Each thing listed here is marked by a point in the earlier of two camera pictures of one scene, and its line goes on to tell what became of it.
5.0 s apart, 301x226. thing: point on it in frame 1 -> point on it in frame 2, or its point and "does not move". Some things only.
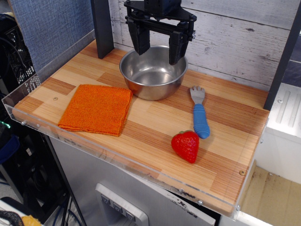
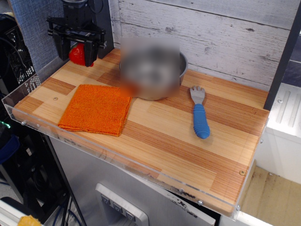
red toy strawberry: [186, 144] -> [76, 54]
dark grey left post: [103, 27] does not move
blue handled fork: [201, 124] does not move
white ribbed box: [279, 150] does not move
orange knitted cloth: [99, 108] does not move
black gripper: [165, 16] -> [77, 23]
